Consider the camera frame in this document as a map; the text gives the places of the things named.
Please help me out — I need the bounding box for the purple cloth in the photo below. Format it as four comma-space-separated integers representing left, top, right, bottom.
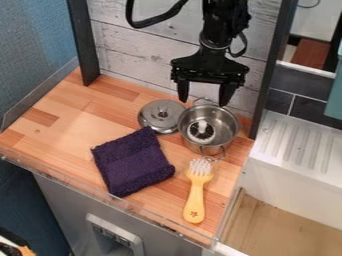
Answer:
89, 125, 177, 199

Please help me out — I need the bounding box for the black and white toy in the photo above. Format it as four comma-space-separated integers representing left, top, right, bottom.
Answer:
185, 119, 217, 145

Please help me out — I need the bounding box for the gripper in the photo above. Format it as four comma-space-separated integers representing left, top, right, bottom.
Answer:
168, 45, 252, 108

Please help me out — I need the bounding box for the silver pot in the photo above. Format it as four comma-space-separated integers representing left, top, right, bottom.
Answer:
177, 97, 242, 163

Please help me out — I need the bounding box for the toy sink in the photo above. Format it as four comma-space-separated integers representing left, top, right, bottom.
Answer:
240, 109, 342, 232

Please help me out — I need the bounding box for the silver pot lid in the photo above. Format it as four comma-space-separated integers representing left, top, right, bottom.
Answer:
136, 98, 188, 135

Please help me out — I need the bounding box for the yellow brush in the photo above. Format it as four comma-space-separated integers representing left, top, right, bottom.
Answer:
181, 157, 216, 225

